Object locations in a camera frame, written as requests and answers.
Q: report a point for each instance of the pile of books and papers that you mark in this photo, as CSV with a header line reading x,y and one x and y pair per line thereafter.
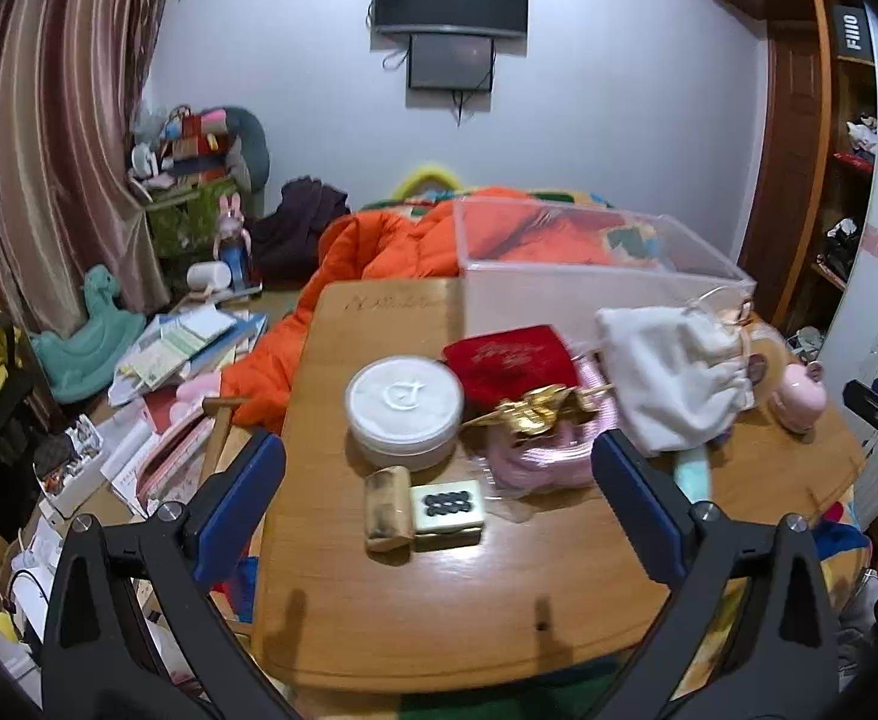
x,y
176,345

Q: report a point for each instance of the striped brown curtain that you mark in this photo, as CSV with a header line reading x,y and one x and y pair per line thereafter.
x,y
49,127

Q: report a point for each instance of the green patterned box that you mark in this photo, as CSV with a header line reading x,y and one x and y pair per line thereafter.
x,y
184,221

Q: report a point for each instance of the wooden shelf unit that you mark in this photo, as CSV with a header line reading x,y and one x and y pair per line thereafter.
x,y
825,127

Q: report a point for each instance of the mahjong tile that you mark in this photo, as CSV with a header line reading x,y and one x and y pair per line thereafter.
x,y
446,510

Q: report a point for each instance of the yellow curved headboard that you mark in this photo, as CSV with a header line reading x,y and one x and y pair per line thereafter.
x,y
428,167

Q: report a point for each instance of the red book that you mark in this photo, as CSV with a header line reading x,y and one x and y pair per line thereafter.
x,y
855,163

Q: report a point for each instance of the small white fan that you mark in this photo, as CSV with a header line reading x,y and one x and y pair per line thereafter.
x,y
143,159

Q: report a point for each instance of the white mug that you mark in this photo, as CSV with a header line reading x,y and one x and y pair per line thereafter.
x,y
206,277

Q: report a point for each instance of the wooden desk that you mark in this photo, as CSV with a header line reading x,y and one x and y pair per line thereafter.
x,y
409,600

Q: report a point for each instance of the orange down jacket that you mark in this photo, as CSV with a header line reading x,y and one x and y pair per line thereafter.
x,y
379,247

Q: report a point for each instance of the small black monitor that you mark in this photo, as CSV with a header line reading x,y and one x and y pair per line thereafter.
x,y
450,60

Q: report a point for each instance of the small wooden block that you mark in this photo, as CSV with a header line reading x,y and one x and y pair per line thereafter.
x,y
386,510

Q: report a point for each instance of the gold foil pouch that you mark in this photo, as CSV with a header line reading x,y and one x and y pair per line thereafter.
x,y
529,412

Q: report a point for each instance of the grey plush cushion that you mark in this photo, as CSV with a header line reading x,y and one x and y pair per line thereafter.
x,y
251,142

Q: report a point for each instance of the pink bunny bottle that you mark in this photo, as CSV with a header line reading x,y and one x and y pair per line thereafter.
x,y
233,240

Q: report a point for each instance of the wooden door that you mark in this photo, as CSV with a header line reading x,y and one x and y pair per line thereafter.
x,y
791,165

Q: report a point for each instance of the black item on shelf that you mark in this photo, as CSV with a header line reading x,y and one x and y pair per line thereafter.
x,y
840,247

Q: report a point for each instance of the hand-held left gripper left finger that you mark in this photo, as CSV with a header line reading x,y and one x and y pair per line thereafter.
x,y
259,480

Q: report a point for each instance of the round white jar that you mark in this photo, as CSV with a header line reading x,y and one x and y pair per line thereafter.
x,y
401,409

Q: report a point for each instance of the pink knitted item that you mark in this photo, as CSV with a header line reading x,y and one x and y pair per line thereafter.
x,y
536,465

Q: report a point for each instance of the white shoes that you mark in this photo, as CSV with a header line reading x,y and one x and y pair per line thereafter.
x,y
806,343

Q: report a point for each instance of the white cloth pouch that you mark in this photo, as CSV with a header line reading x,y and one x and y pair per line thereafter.
x,y
656,375

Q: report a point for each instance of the white tray of small items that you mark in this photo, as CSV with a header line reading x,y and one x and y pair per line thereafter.
x,y
72,465

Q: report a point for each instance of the small pink device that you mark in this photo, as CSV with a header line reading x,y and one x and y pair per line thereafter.
x,y
799,397

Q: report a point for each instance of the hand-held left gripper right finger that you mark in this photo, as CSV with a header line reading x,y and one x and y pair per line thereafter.
x,y
634,495

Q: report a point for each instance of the white figurine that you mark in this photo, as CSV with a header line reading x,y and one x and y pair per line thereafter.
x,y
862,135

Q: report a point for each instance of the red velvet pouch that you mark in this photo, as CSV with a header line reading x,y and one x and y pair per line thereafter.
x,y
506,367

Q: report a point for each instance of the colourful patchwork blanket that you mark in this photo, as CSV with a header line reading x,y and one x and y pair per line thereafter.
x,y
840,540

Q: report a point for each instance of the black printed box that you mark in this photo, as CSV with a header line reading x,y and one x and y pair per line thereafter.
x,y
851,34

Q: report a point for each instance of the clear plastic storage box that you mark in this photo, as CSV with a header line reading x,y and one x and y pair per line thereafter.
x,y
529,300

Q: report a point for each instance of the teal rocking horse toy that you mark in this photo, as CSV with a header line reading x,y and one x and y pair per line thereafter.
x,y
87,352

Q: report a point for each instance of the tape roll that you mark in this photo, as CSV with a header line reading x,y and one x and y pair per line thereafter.
x,y
765,360

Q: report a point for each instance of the dark purple clothing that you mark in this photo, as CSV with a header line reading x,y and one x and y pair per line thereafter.
x,y
296,225

